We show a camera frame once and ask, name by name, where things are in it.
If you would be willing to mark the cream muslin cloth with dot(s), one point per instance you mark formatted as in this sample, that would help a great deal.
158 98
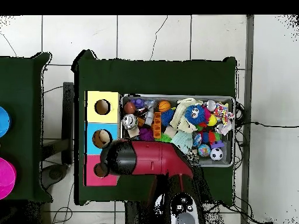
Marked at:
178 116

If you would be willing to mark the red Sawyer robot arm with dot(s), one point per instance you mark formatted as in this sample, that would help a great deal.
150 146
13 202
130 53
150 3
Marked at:
149 158

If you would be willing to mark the clear mesh bin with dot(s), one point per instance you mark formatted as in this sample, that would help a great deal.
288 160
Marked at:
175 96

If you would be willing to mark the wooden box with three holes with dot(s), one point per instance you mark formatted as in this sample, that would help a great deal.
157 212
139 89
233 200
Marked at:
109 114

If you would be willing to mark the orange plastic block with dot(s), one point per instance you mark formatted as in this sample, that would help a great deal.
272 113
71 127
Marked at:
157 127

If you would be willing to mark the purple spiky toy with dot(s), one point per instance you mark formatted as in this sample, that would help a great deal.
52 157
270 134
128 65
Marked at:
146 134

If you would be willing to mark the blue spiky ball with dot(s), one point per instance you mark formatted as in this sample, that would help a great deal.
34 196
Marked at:
167 117

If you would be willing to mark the silver drink can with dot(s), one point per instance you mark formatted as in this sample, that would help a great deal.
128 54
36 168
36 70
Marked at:
129 121

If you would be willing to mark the orange basketball toy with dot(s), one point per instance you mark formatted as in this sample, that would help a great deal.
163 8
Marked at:
164 106

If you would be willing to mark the brown football toy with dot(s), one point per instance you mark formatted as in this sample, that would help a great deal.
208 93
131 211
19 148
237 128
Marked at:
129 107

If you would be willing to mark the blue fuzzy ball with eyes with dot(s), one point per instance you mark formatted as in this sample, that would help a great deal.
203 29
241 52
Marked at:
195 114

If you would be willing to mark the dark green tablecloth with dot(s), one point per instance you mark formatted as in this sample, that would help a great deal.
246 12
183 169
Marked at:
21 81
151 77

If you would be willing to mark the globe print ball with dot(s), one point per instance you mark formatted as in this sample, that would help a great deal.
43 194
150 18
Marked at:
204 150

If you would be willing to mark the black and white soccer ball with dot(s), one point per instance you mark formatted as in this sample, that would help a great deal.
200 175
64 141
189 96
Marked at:
216 154

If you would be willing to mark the blue bowl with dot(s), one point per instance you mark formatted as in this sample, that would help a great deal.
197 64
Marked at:
4 121

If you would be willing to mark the magenta bowl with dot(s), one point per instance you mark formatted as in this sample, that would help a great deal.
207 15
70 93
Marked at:
7 177

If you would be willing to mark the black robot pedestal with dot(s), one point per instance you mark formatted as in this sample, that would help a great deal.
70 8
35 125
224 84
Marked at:
135 214

